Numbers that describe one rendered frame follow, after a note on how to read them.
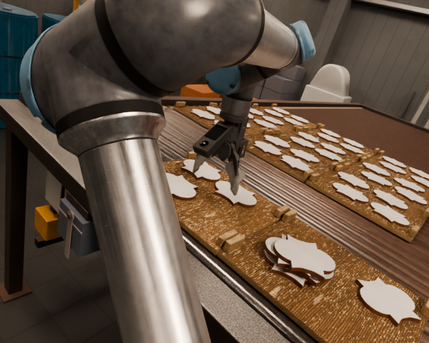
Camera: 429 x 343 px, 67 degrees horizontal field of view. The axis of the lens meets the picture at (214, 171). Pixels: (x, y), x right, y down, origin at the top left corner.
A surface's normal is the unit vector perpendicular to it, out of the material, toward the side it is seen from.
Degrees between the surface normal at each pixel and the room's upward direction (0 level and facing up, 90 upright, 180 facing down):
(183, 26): 83
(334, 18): 90
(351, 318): 0
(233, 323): 0
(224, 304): 0
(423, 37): 90
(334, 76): 90
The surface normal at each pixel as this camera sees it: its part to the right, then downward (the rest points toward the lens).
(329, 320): 0.27, -0.87
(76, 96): -0.19, -0.04
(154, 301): 0.17, -0.14
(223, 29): 0.63, 0.44
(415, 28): -0.61, 0.18
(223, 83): -0.40, 0.26
